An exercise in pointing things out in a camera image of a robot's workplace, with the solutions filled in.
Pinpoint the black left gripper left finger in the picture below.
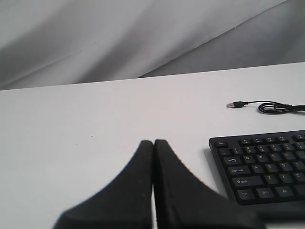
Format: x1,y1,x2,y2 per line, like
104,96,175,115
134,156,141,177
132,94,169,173
54,140,153,229

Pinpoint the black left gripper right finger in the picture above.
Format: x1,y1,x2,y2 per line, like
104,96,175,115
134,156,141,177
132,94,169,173
154,139,264,229

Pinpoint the grey backdrop cloth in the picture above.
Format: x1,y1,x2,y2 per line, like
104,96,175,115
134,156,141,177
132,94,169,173
0,0,305,90

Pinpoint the black USB cable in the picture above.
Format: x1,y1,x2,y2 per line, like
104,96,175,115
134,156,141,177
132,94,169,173
226,100,305,115

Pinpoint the black acer keyboard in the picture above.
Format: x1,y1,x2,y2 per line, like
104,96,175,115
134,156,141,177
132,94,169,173
209,130,305,205

